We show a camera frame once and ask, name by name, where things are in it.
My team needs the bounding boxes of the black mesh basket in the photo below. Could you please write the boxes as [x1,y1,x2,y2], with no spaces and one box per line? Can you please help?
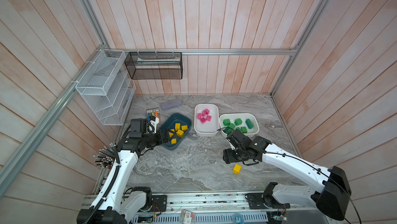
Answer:
[124,51,184,80]

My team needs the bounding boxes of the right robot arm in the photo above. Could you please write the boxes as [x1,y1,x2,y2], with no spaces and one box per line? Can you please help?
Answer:
[223,129,352,221]

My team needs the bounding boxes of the white bin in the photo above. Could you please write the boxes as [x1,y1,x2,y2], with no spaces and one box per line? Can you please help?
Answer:
[194,104,220,137]
[219,113,259,138]

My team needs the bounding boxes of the teal plastic bin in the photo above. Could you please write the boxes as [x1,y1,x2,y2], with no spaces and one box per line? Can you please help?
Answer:
[160,113,192,151]

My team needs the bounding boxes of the green lego top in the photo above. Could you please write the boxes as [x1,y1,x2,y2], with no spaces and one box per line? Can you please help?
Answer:
[234,118,243,126]

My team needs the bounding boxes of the red pencil cup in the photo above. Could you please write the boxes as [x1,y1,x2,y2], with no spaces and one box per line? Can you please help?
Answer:
[94,143,121,169]

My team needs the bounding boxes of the white bin right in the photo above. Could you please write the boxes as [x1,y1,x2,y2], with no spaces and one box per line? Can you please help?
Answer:
[219,113,259,138]

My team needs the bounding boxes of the rainbow colour card pack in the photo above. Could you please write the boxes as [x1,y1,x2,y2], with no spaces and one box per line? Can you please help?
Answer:
[146,107,160,122]

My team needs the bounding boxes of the white wire mesh shelf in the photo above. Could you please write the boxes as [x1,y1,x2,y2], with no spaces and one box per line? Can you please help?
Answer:
[75,50,136,126]

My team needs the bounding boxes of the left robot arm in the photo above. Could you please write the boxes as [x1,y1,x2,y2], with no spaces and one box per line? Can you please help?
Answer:
[77,116,171,224]

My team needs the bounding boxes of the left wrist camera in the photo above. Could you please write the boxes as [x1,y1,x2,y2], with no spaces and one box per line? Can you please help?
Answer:
[146,115,159,134]

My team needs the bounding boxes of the white bin middle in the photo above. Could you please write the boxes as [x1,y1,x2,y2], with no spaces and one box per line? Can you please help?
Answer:
[194,104,220,137]

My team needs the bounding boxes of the green lego centre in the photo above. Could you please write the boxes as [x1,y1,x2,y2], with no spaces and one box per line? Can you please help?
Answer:
[223,119,231,126]

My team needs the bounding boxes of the dark green lego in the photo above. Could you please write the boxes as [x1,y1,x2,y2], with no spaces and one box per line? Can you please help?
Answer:
[245,119,254,129]

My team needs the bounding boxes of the grey fabric pouch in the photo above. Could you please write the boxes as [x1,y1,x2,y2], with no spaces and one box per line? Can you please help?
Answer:
[160,98,182,111]

